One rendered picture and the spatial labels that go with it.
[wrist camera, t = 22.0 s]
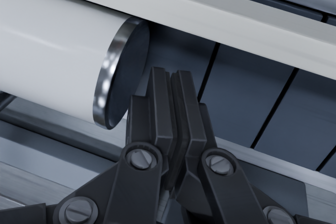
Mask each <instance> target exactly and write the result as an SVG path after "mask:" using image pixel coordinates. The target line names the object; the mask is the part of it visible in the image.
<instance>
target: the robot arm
mask: <svg viewBox="0 0 336 224"><path fill-rule="evenodd" d="M163 187H164V190H165V191H169V199H175V200H176V201H177V202H178V203H179V204H181V208H180V209H181V215H182V219H183V223H184V224H332V223H328V222H324V221H321V220H317V219H313V218H310V217H306V216H302V215H299V214H295V215H294V216H292V215H291V214H290V213H289V212H288V211H287V210H286V209H285V208H283V207H282V206H281V205H279V204H278V203H277V202H275V201H274V200H273V199H272V198H270V197H269V196H268V195H266V194H265V193H264V192H262V191H261V190H260V189H258V188H257V187H256V186H254V185H253V184H252V183H250V182H249V181H248V179H247V177H246V175H245V173H244V171H243V169H242V167H241V165H240V163H239V161H238V159H237V158H236V157H235V156H234V155H233V154H232V153H231V152H229V151H227V150H226V149H223V148H219V147H218V146H217V143H216V139H215V135H214V131H213V127H212V124H211V120H210V116H209V112H208V108H207V105H206V104H205V103H201V102H198V99H197V94H196V90H195V86H194V82H193V77H192V73H191V72H190V71H185V70H177V72H176V73H174V72H173V73H172V74H171V78H170V73H169V72H167V71H165V68H162V67H155V66H152V67H151V69H150V74H149V79H148V84H147V89H146V93H145V96H139V95H130V99H129V105H128V111H127V120H126V135H125V147H124V148H123V149H122V151H121V154H120V158H119V161H118V162H116V163H115V164H113V165H112V166H110V167H109V168H107V169H106V170H104V171H103V172H101V173H100V174H99V175H97V176H96V177H94V178H93V179H91V180H90V181H88V182H87V183H85V184H84V185H82V186H81V187H80V188H78V189H77V190H75V191H74V192H72V193H71V194H69V195H68V196H66V197H65V198H64V199H63V200H61V201H60V202H59V203H58V204H52V205H46V203H39V204H33V205H27V206H20V207H14V208H8V209H2V210H0V224H156V220H157V211H158V202H159V199H160V196H161V193H162V190H163Z"/></svg>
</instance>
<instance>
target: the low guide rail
mask: <svg viewBox="0 0 336 224"><path fill-rule="evenodd" d="M87 1H90V2H93V3H97V4H100V5H103V6H106V7H109V8H112V9H115V10H118V11H122V12H125V13H128V14H131V15H134V16H137V17H140V18H143V19H147V20H150V21H153V22H156V23H159V24H162V25H165V26H168V27H171V28H175V29H178V30H181V31H184V32H187V33H190V34H193V35H196V36H200V37H203V38H206V39H209V40H212V41H215V42H218V43H221V44H224V45H228V46H231V47H234V48H237V49H240V50H243V51H246V52H249V53H253V54H256V55H259V56H262V57H265V58H268V59H271V60H274V61H277V62H281V63H284V64H287V65H290V66H293V67H296V68H299V69H302V70H306V71H309V72H312V73H315V74H318V75H321V76H324V77H327V78H330V79H334V80H336V26H333V25H330V24H327V23H323V22H320V21H317V20H314V19H310V18H307V17H304V16H300V15H297V14H294V13H291V12H287V11H284V10H281V9H277V8H274V7H271V6H268V5H264V4H261V3H258V2H254V1H251V0H87Z"/></svg>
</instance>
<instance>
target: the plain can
mask: <svg viewBox="0 0 336 224"><path fill-rule="evenodd" d="M149 41H150V27H149V23H148V22H147V21H146V20H145V19H143V18H140V17H135V16H131V15H128V14H125V13H122V12H119V11H116V10H113V9H110V8H107V7H104V6H101V5H98V4H94V3H91V2H88V1H85V0H0V91H3V92H6V93H8V94H11V95H14V96H17V97H19V98H22V99H25V100H28V101H30V102H33V103H36V104H39V105H41V106H44V107H47V108H50V109H52V110H55V111H58V112H61V113H63V114H66V115H69V116H72V117H75V118H77V119H80V120H83V121H86V122H88V123H91V124H94V125H97V126H99V127H101V128H103V129H105V130H112V129H113V128H115V127H116V126H117V125H118V123H119V122H120V121H121V119H122V118H123V116H124V115H125V113H126V112H127V110H128V107H129V101H130V96H131V95H135V93H136V91H137V88H138V85H139V83H140V80H141V77H142V74H143V70H144V67H145V63H146V59H147V54H148V49H149Z"/></svg>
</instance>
